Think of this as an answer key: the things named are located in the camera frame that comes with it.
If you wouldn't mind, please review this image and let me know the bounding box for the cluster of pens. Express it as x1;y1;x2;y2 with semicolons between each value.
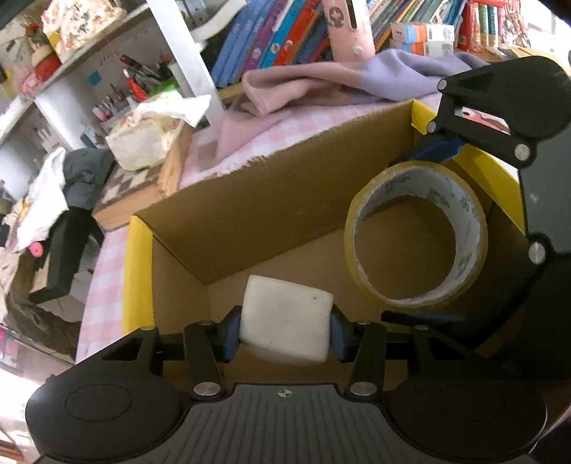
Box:
91;54;179;122

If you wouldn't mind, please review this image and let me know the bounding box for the white shelf post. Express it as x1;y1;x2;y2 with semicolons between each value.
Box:
147;0;226;122

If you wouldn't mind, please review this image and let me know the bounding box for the white bookshelf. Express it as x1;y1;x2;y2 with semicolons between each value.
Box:
0;0;179;150

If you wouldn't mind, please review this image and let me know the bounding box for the clear tape roll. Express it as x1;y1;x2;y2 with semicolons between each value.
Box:
344;161;489;309

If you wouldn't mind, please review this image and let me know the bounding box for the floral storage box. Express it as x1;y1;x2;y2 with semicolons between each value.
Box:
41;0;127;63

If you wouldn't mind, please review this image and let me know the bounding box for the pink cartoon container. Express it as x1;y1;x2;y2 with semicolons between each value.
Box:
322;0;376;61

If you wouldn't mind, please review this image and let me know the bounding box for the red toy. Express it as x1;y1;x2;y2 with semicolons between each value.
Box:
27;24;62;82

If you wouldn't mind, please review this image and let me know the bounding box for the pink and purple cloth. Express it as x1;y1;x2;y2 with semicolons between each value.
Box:
216;48;491;161

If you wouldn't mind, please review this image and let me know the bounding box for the white garment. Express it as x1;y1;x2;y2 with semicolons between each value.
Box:
12;147;70;253

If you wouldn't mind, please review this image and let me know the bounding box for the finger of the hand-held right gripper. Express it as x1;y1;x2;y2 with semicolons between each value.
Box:
381;236;571;381
393;56;571;169

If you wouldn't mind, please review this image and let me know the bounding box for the dark grey garment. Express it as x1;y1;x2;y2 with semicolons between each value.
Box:
62;147;118;210

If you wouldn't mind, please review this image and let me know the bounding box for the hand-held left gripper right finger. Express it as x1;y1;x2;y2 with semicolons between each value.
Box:
329;306;491;398

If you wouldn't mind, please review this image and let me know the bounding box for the white foam block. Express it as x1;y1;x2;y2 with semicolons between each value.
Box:
238;274;335;365

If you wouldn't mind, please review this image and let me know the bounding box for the white floral tissue pack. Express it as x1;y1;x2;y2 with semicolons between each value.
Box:
106;94;212;171

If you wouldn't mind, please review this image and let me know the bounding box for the black chair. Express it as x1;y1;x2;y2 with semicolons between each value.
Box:
29;207;104;305

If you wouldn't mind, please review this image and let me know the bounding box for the yellow cardboard box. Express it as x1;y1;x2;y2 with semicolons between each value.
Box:
122;99;571;429

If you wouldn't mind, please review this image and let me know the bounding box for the row of colourful books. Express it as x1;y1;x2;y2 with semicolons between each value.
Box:
212;0;540;87

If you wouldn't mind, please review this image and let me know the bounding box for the blue orange white carton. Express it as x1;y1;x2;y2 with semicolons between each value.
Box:
389;39;454;57
391;22;455;44

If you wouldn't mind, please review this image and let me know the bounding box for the wooden box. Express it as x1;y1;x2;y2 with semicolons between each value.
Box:
91;127;195;231

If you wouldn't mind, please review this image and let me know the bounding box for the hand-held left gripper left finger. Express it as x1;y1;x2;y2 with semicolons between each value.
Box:
79;307;244;401

